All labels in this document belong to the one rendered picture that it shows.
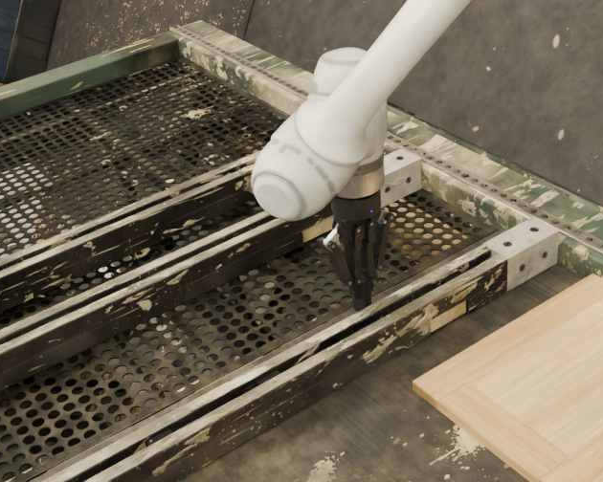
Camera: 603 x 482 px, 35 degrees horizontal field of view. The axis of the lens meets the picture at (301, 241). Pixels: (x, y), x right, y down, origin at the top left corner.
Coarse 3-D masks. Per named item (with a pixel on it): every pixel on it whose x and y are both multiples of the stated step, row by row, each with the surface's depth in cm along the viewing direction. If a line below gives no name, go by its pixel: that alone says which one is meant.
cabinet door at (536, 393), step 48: (576, 288) 158; (528, 336) 149; (576, 336) 149; (432, 384) 142; (480, 384) 142; (528, 384) 141; (576, 384) 140; (480, 432) 133; (528, 432) 132; (576, 432) 132; (528, 480) 127; (576, 480) 125
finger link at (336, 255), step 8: (320, 240) 142; (328, 248) 141; (336, 248) 141; (336, 256) 142; (344, 256) 143; (336, 264) 144; (344, 264) 144; (336, 272) 146; (344, 272) 145; (344, 280) 146
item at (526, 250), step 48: (528, 240) 162; (432, 288) 155; (480, 288) 157; (336, 336) 146; (384, 336) 147; (240, 384) 138; (288, 384) 138; (336, 384) 145; (144, 432) 132; (192, 432) 131; (240, 432) 137; (48, 480) 126; (96, 480) 125; (144, 480) 129
